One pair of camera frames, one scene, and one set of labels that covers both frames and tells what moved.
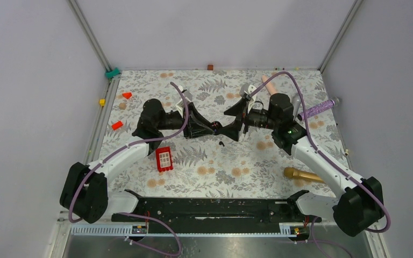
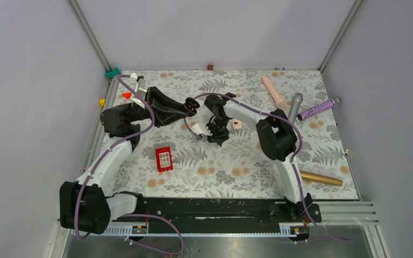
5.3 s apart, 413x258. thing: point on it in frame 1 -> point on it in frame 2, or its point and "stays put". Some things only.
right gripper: (240, 109) -> (218, 138)
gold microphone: (292, 172) stays put
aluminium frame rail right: (355, 6) stays put
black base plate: (216, 215) stays put
